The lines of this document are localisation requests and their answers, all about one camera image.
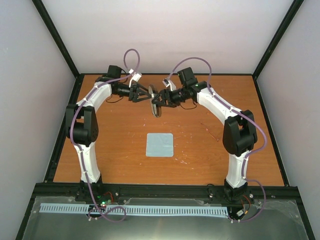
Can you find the thin red frame glasses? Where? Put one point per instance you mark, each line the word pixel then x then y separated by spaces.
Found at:
pixel 214 132

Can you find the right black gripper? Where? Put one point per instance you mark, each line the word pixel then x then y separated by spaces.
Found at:
pixel 163 93

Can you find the left black frame post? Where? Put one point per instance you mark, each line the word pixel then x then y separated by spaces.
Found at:
pixel 47 20

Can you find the light blue cleaning cloth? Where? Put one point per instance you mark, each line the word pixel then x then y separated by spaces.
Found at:
pixel 159 145

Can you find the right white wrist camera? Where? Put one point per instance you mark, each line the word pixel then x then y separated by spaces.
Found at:
pixel 169 84

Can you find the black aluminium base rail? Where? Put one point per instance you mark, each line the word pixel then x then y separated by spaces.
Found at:
pixel 211 194

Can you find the light blue slotted cable duct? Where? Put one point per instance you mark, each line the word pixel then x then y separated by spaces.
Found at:
pixel 139 210

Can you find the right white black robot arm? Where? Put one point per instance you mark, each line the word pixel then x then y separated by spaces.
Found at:
pixel 239 133

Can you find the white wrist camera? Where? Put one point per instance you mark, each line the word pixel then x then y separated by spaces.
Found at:
pixel 135 78
pixel 169 84

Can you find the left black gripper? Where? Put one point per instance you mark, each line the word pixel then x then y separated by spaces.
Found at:
pixel 135 88

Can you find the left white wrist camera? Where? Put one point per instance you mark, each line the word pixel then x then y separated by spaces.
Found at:
pixel 135 78

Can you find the black frame post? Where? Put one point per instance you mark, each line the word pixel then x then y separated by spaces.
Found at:
pixel 47 20
pixel 281 30

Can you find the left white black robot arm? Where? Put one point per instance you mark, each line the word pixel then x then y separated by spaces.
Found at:
pixel 81 124

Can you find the right black frame post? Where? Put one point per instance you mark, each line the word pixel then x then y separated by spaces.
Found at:
pixel 281 30

